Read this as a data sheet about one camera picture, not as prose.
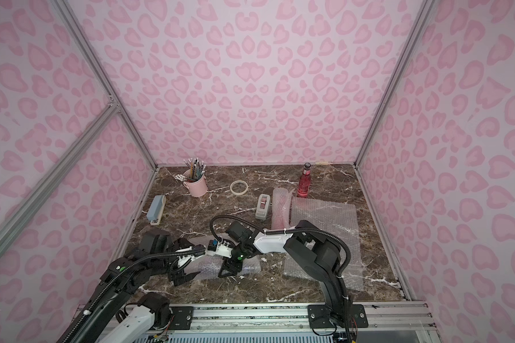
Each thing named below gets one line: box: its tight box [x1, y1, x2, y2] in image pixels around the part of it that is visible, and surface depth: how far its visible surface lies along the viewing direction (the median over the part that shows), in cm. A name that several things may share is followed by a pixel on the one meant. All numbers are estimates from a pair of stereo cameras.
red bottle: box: [297, 162, 312, 198], surface depth 102 cm
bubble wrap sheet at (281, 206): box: [271, 187, 296, 231], surface depth 98 cm
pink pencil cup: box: [183, 168, 209, 198], surface depth 105 cm
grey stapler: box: [146, 194, 166, 226], surface depth 100 cm
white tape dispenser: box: [254, 193, 272, 221], surface depth 101 cm
